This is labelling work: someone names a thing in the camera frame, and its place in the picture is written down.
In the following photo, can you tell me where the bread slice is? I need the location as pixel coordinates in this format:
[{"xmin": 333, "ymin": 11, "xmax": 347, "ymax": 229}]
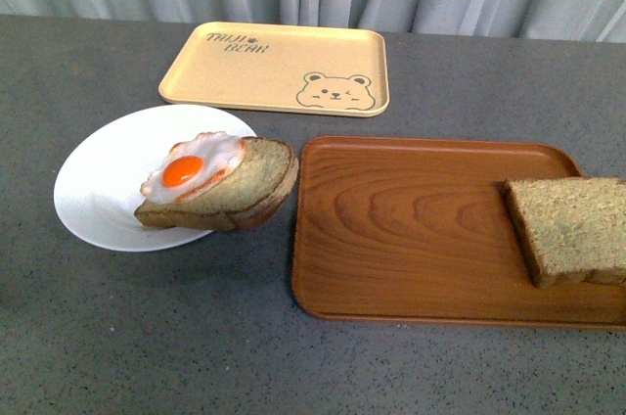
[
  {"xmin": 503, "ymin": 177, "xmax": 625, "ymax": 289},
  {"xmin": 134, "ymin": 136, "xmax": 299, "ymax": 231}
]

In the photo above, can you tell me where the fried egg toy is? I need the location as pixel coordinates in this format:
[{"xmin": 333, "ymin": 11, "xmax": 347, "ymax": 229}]
[{"xmin": 140, "ymin": 131, "xmax": 246, "ymax": 205}]

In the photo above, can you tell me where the white round plate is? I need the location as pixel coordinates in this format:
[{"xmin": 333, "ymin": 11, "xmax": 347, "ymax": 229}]
[{"xmin": 54, "ymin": 105, "xmax": 255, "ymax": 252}]

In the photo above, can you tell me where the brown wooden tray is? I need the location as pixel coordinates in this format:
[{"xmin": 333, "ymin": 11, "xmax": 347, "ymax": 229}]
[{"xmin": 291, "ymin": 136, "xmax": 625, "ymax": 330}]

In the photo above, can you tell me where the yellow bear tray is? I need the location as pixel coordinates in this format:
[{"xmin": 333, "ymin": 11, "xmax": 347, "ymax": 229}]
[{"xmin": 158, "ymin": 22, "xmax": 390, "ymax": 117}]

